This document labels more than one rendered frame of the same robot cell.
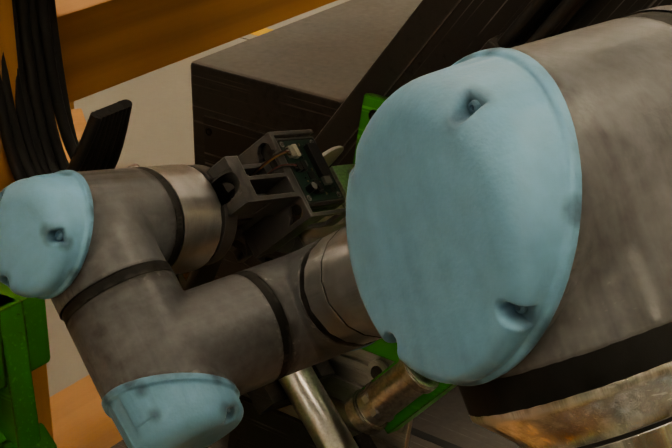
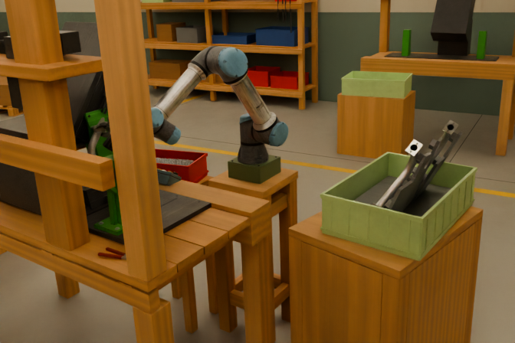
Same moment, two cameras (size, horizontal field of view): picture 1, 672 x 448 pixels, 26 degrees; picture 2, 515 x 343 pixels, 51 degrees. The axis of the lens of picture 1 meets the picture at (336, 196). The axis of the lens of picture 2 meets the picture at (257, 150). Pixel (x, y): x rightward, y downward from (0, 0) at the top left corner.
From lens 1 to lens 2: 2.22 m
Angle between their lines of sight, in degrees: 84
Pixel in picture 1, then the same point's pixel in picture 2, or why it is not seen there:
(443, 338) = (242, 70)
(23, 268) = (159, 120)
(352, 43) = not seen: hidden behind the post
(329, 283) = (165, 111)
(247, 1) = not seen: outside the picture
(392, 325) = (236, 73)
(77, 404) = (40, 233)
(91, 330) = (166, 125)
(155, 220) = not seen: hidden behind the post
